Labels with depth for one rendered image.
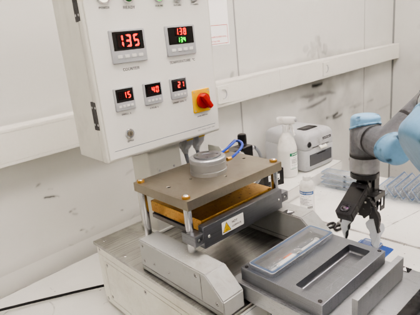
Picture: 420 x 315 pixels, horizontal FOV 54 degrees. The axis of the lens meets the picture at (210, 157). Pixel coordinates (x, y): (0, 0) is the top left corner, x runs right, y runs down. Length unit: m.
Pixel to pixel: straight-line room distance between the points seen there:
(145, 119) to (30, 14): 0.50
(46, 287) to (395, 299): 0.93
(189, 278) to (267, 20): 1.40
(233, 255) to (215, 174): 0.19
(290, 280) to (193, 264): 0.18
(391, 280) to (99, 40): 0.68
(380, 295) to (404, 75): 2.57
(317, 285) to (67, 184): 0.85
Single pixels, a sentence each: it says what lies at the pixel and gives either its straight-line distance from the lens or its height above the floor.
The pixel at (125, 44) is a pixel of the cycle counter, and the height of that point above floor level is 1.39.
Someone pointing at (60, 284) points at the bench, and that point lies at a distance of 1.30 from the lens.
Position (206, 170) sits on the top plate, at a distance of 0.84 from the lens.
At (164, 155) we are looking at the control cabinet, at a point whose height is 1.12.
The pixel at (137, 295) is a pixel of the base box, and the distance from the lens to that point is 0.97.
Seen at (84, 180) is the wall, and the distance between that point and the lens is 1.35.
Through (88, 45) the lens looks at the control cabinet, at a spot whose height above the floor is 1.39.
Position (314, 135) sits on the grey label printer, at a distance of 1.77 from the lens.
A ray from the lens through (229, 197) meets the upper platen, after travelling 0.87.
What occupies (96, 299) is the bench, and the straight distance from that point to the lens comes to 1.19.
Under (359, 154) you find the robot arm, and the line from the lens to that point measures 1.11.
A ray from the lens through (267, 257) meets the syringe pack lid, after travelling 0.75.
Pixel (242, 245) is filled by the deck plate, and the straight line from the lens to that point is 0.94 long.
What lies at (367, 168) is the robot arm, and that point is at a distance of 1.12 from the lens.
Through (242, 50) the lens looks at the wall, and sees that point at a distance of 1.80.
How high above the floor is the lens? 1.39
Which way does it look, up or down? 17 degrees down
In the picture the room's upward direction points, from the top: 6 degrees counter-clockwise
